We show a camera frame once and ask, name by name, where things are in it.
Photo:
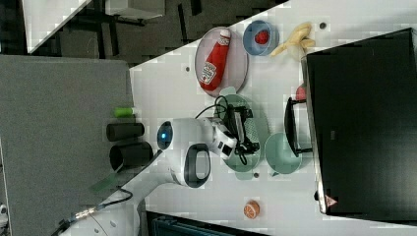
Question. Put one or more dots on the peeled yellow banana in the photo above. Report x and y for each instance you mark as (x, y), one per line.
(298, 37)

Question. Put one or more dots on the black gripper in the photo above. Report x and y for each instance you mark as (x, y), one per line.
(238, 115)

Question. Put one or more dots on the grey round plate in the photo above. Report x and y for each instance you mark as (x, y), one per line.
(237, 61)

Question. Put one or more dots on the blue bowl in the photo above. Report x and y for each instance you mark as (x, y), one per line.
(249, 34)

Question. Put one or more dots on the mint green mug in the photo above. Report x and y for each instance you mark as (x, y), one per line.
(281, 158)

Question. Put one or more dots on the orange slice toy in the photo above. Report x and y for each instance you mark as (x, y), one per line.
(251, 209)

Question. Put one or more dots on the green marker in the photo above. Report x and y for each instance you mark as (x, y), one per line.
(122, 112)

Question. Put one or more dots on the teal crate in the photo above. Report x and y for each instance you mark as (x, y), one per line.
(171, 227)

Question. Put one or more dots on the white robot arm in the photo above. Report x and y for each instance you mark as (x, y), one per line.
(185, 147)

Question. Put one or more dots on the black cylinder cup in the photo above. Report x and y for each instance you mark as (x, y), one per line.
(131, 155)

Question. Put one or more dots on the red strawberry in bowl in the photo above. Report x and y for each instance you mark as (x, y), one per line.
(262, 37)

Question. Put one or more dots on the red strawberry on table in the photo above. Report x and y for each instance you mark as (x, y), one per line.
(301, 93)

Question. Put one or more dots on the red ketchup bottle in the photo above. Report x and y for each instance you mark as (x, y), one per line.
(213, 70)

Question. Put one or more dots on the black toaster oven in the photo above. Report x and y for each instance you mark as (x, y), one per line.
(362, 114)

